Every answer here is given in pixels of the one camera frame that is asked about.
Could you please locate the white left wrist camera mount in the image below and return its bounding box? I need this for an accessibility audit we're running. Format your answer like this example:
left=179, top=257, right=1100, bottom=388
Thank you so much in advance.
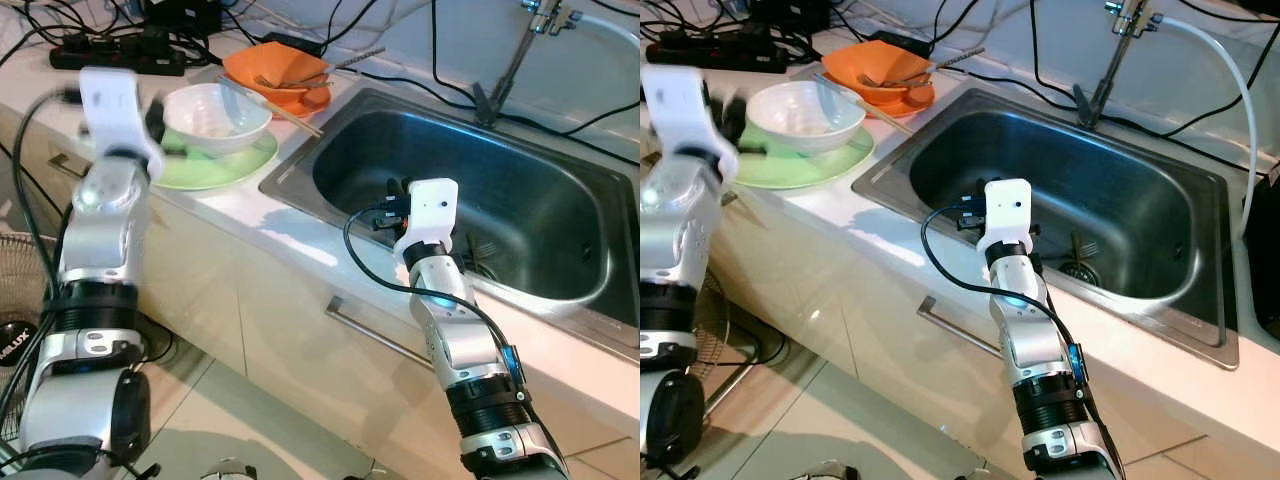
left=78, top=66, right=168, bottom=183
left=642, top=64, right=739, bottom=186

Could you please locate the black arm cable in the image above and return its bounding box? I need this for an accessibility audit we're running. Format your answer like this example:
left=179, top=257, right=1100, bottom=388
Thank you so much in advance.
left=920, top=205, right=1096, bottom=401
left=343, top=205, right=531, bottom=401
left=0, top=88, right=86, bottom=461

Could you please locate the white bowl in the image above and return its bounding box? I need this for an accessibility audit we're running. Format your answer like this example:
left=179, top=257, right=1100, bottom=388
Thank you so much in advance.
left=160, top=82, right=273, bottom=157
left=745, top=80, right=869, bottom=156

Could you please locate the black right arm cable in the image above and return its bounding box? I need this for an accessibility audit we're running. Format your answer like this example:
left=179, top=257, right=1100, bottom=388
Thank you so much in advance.
left=343, top=205, right=531, bottom=401
left=920, top=205, right=1096, bottom=401

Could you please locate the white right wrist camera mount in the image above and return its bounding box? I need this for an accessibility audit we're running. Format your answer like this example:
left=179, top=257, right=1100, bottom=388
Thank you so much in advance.
left=975, top=178, right=1034, bottom=253
left=392, top=178, right=461, bottom=263

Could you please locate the stainless steel sink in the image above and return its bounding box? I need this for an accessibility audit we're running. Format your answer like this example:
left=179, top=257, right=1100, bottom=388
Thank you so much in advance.
left=850, top=88, right=1244, bottom=373
left=258, top=88, right=641, bottom=363

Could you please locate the black faucet pipe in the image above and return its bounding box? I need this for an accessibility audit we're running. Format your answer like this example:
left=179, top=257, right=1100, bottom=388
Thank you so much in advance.
left=470, top=0, right=563, bottom=128
left=1072, top=0, right=1151, bottom=128

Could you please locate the orange plate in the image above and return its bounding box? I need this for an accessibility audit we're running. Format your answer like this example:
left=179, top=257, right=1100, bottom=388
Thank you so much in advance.
left=835, top=80, right=938, bottom=116
left=238, top=80, right=336, bottom=114

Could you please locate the black kitchen appliance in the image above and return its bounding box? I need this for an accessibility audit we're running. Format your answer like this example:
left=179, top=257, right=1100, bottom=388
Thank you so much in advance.
left=1245, top=180, right=1280, bottom=341

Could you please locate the black wall cable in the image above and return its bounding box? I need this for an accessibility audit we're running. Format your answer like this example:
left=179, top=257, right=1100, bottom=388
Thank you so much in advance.
left=1026, top=0, right=1280, bottom=171
left=428, top=0, right=641, bottom=166

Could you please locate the long silver utensil handle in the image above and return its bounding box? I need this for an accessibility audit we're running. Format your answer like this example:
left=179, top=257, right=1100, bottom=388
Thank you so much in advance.
left=905, top=45, right=986, bottom=81
left=300, top=45, right=387, bottom=83

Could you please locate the chrome faucet valve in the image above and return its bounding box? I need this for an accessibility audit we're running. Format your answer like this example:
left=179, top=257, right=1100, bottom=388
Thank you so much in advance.
left=520, top=0, right=585, bottom=37
left=1103, top=0, right=1166, bottom=36

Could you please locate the green plate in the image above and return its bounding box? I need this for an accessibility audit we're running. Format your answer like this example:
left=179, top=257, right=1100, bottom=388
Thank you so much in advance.
left=150, top=128, right=281, bottom=193
left=735, top=125, right=878, bottom=191

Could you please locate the grey floor fan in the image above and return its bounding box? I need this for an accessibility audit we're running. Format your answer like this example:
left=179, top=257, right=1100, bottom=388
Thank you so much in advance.
left=695, top=268, right=786, bottom=421
left=0, top=232, right=61, bottom=446

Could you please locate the orange bowl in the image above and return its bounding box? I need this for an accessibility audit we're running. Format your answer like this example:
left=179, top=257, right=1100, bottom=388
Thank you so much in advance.
left=820, top=40, right=936, bottom=96
left=222, top=42, right=333, bottom=96

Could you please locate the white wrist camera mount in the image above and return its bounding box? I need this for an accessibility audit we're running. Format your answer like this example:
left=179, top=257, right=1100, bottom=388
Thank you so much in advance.
left=975, top=178, right=1034, bottom=253
left=642, top=64, right=739, bottom=186
left=392, top=178, right=461, bottom=263
left=78, top=66, right=168, bottom=183

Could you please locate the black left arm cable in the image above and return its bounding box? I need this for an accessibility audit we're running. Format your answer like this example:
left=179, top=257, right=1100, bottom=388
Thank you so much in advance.
left=0, top=88, right=86, bottom=461

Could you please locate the metal fork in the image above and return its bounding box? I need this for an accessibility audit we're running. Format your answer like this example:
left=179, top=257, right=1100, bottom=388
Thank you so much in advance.
left=253, top=72, right=333, bottom=93
left=857, top=70, right=933, bottom=91

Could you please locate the flat black power brick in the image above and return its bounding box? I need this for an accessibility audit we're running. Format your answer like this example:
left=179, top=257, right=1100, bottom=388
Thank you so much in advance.
left=868, top=30, right=931, bottom=56
left=262, top=31, right=323, bottom=56

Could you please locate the long metal cabinet handle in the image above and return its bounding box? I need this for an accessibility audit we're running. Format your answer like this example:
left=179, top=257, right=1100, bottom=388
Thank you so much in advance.
left=45, top=152, right=91, bottom=181

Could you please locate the sink drain strainer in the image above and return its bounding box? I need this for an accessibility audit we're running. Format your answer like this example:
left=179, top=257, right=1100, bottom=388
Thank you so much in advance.
left=465, top=250, right=506, bottom=283
left=1058, top=255, right=1109, bottom=289

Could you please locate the large black power adapter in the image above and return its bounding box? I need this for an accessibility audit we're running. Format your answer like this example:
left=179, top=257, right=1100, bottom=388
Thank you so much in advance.
left=140, top=0, right=226, bottom=34
left=745, top=0, right=829, bottom=31

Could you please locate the white water hose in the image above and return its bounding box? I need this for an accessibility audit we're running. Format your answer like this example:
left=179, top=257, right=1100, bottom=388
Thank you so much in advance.
left=1160, top=10, right=1266, bottom=241
left=575, top=8, right=641, bottom=43

